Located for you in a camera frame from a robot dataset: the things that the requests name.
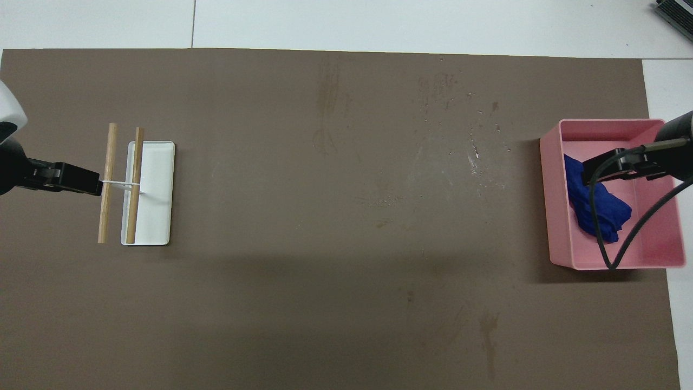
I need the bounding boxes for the blue towel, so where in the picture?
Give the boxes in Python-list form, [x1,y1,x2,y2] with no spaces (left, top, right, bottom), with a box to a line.
[563,153,633,244]

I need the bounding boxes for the brown table mat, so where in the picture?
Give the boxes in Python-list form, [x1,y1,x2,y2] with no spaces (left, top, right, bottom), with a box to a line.
[0,48,682,390]

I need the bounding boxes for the pink plastic bin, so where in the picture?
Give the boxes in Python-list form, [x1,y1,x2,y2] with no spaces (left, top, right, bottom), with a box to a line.
[540,118,687,270]

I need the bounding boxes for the white rectangular tray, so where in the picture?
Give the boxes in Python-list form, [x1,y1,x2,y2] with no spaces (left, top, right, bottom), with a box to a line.
[121,141,176,246]

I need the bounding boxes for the wooden stick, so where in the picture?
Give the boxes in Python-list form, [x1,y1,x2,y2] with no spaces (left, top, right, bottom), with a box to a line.
[97,123,119,244]
[126,127,145,244]

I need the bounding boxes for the dark grey striped device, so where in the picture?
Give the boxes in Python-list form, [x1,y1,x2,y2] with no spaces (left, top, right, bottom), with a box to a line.
[652,0,693,43]

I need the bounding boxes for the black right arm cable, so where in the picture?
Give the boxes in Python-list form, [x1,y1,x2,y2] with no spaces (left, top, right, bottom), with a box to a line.
[589,138,693,270]

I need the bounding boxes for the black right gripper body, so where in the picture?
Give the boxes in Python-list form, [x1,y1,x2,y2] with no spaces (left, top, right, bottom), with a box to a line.
[663,111,693,180]

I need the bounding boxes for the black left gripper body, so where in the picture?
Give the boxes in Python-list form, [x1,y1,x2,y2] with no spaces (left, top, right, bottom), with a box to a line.
[0,140,27,196]

